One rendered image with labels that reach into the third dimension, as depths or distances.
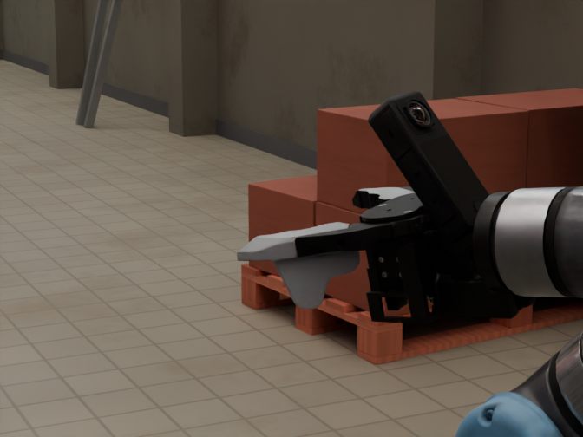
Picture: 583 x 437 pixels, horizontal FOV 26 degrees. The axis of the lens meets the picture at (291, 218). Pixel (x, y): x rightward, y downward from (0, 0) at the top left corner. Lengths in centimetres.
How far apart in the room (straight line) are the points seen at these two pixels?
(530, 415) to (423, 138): 27
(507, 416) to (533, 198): 20
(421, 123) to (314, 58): 706
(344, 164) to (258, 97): 442
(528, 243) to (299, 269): 18
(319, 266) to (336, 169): 352
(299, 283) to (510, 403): 27
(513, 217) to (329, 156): 363
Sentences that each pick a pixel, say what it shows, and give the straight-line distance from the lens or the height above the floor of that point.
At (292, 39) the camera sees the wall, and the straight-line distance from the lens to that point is 824.
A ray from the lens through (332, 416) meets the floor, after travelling 388.
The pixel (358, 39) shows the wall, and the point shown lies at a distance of 745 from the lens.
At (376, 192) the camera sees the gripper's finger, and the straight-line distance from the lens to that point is 102.
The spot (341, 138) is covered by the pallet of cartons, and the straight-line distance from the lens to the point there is 440.
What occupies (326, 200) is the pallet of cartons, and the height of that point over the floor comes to 50.
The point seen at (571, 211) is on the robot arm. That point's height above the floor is 124.
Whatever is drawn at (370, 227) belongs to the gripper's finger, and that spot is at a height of 121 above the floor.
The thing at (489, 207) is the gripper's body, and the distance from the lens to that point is 88.
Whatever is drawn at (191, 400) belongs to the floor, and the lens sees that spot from 402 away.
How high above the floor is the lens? 141
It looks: 12 degrees down
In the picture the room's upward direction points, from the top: straight up
